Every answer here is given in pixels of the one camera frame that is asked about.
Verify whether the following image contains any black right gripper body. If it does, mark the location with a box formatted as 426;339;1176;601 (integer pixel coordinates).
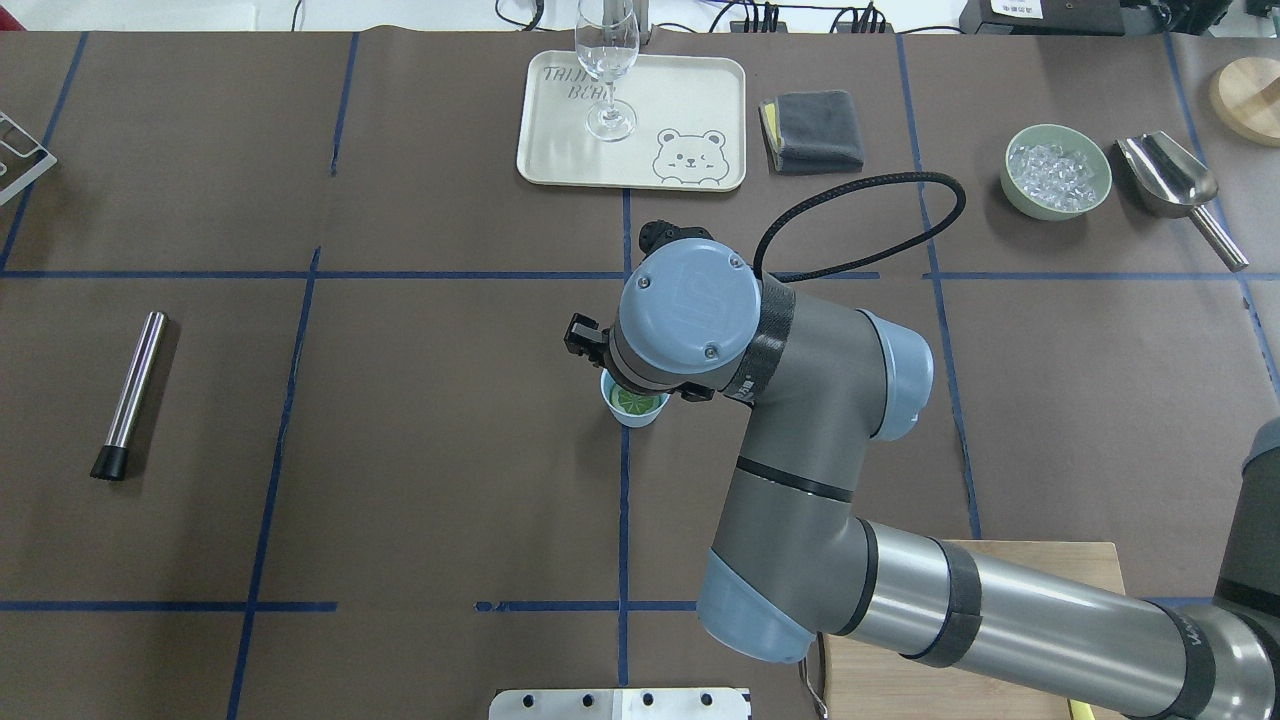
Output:
564;313;717;404

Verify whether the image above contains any green lime slice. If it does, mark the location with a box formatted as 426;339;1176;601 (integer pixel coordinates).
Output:
611;386;663;416

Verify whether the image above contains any steel muddler black tip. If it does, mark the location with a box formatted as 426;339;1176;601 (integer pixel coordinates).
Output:
90;311;168;482

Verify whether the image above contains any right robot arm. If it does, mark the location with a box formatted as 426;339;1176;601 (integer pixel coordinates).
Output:
564;238;1277;719

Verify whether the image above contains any light blue plastic cup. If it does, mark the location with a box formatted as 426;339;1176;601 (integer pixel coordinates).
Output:
599;369;671;429

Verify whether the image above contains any wooden cup tree stand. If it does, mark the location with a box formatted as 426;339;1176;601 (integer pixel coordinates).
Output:
1210;56;1279;149

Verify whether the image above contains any cream bear serving tray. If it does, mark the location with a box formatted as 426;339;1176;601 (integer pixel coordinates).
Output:
516;50;748;192

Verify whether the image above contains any clear wine glass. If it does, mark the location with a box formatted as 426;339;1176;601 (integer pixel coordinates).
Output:
575;1;640;143

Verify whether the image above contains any folded grey cloth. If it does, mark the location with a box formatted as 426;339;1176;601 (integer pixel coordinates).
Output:
759;90;867;176

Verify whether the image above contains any bamboo cutting board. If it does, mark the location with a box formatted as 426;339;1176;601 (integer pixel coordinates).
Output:
800;539;1125;719

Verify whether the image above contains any green bowl of ice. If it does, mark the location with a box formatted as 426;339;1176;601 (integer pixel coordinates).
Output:
1000;124;1114;222

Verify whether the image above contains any steel ice scoop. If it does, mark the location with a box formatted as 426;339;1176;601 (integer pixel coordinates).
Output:
1116;131;1251;273

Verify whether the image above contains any yellow plastic knife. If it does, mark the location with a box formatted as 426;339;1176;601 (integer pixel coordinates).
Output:
1068;700;1096;720

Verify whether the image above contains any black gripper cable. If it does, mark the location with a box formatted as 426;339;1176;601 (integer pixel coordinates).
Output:
753;170;968;281

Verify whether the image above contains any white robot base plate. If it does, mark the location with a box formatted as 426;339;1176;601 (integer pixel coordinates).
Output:
488;687;753;719

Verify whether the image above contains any white wire cup rack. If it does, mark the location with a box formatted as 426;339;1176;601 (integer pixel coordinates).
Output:
0;111;58;205

